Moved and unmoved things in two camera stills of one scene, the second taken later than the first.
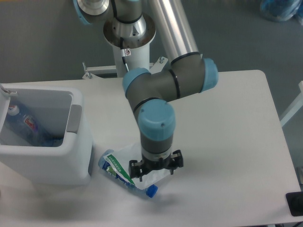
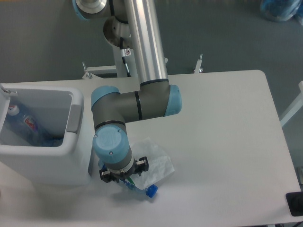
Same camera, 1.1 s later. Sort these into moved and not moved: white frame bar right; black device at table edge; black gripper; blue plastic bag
Moved: black gripper
Not moved: white frame bar right; black device at table edge; blue plastic bag
